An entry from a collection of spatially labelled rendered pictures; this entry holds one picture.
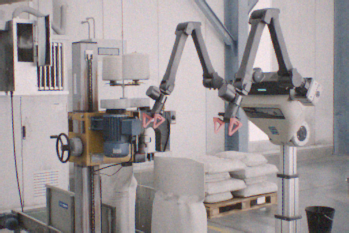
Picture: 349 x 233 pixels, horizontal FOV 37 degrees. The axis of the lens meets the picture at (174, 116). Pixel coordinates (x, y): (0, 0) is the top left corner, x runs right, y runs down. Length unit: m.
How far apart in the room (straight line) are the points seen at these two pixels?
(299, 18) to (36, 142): 6.55
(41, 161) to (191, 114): 3.50
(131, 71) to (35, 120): 2.99
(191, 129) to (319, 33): 3.91
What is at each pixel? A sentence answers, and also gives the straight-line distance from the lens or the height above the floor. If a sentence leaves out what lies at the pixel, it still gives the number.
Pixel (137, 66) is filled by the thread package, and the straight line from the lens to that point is 3.02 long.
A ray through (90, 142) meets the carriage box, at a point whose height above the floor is 1.16.
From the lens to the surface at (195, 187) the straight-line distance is 3.00.
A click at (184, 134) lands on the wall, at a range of 8.66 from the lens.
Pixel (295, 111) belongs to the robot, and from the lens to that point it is 2.99.
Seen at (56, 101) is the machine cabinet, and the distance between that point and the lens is 5.99.
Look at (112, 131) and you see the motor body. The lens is 2.95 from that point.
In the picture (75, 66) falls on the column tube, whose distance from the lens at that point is 3.17.
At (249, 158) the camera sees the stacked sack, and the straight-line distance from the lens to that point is 6.55.
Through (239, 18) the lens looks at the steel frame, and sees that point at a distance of 9.05.
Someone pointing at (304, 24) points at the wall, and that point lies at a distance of 10.94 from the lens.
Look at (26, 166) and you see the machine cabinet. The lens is 5.90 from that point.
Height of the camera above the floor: 1.47
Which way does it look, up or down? 3 degrees down
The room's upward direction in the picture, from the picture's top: 1 degrees counter-clockwise
